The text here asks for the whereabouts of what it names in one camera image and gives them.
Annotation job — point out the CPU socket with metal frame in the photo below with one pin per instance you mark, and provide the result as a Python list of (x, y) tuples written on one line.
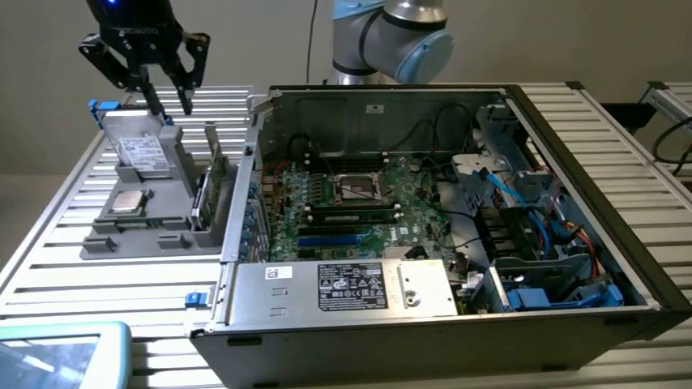
[(358, 186)]

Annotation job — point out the blue expansion slot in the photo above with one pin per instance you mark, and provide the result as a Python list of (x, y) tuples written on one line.
[(326, 240)]

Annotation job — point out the grey plastic parts rack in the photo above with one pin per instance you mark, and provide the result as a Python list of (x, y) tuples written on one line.
[(161, 243)]

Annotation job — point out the installed black RAM stick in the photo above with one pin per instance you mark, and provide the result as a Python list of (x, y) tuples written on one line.
[(350, 219)]

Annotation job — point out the aluminium frame profile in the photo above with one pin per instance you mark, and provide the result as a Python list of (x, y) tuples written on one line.
[(666, 101)]

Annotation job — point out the blue plastic drive bracket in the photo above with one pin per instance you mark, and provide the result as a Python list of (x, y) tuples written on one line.
[(532, 297)]

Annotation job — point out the black table corner cap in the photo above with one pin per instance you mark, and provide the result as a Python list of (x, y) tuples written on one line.
[(574, 85)]

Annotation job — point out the black case fan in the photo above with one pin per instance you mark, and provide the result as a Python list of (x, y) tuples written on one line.
[(505, 235)]

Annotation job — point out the open black PC case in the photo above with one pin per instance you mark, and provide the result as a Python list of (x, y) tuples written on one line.
[(432, 332)]

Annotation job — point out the blue disk caddy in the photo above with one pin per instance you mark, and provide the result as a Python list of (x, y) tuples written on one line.
[(97, 113)]

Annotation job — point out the teach pendant with screen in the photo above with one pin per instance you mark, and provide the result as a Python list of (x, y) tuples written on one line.
[(58, 356)]

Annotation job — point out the blue case latch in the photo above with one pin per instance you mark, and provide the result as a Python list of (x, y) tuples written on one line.
[(196, 300)]

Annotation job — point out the black empty RAM slots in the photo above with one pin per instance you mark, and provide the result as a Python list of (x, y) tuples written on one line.
[(345, 163)]

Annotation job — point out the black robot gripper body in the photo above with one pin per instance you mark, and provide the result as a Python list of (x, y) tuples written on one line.
[(137, 32)]

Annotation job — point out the silver power supply unit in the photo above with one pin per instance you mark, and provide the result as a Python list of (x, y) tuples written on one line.
[(334, 291)]

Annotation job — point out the green graphics card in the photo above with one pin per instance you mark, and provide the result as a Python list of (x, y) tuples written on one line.
[(213, 182)]

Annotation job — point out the grey metal disk bay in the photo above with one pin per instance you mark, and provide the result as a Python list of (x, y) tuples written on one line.
[(500, 138)]

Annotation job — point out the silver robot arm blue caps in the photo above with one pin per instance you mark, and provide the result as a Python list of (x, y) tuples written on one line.
[(378, 36)]

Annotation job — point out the green motherboard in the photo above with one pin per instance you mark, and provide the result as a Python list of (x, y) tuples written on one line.
[(410, 210)]

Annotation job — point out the silver hard disk with label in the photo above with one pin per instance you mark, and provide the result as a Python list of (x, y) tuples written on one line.
[(137, 148)]

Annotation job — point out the silver CPU chip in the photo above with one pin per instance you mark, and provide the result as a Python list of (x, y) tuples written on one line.
[(126, 201)]

